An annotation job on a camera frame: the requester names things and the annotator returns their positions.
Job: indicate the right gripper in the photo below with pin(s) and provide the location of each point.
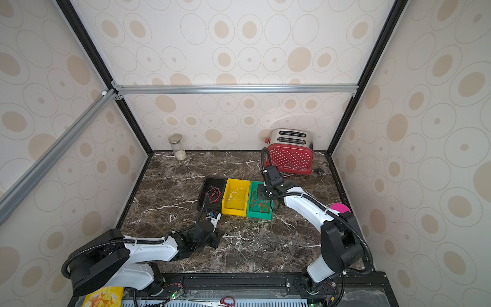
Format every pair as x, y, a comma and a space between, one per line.
264, 192

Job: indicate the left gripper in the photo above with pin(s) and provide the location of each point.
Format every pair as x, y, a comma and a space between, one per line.
217, 241

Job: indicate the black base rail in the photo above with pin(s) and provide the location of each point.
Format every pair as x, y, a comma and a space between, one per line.
266, 289

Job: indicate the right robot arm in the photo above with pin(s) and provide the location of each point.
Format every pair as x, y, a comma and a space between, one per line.
343, 248

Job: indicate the aluminium frame bar left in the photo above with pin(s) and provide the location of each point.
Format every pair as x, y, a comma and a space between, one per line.
26, 183

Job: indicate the red polka dot toaster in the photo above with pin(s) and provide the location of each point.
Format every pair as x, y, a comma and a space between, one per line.
291, 150

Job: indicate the pink plastic goblet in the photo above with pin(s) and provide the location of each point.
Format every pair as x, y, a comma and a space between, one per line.
339, 207

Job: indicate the green plastic bin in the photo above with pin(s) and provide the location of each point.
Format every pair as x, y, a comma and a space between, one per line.
258, 208

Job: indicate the red handled scissors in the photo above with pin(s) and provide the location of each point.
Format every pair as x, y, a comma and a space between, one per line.
227, 301

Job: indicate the yellow snack bag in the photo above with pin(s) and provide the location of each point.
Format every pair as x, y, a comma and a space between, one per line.
105, 297

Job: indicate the black plastic bin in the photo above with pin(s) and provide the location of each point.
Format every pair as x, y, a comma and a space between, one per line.
212, 193

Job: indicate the glass jar with lid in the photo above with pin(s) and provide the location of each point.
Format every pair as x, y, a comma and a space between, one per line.
175, 141

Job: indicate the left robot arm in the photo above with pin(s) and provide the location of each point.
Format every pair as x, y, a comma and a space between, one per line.
116, 260

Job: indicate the aluminium frame bar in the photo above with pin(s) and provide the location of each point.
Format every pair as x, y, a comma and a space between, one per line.
26, 183
238, 89

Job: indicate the yellow plastic bin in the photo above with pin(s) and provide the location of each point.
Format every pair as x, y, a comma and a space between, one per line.
236, 196

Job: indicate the aluminium frame bar back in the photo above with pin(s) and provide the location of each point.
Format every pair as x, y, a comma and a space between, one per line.
238, 89

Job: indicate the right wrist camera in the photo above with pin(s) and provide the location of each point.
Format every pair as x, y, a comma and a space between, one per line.
266, 176

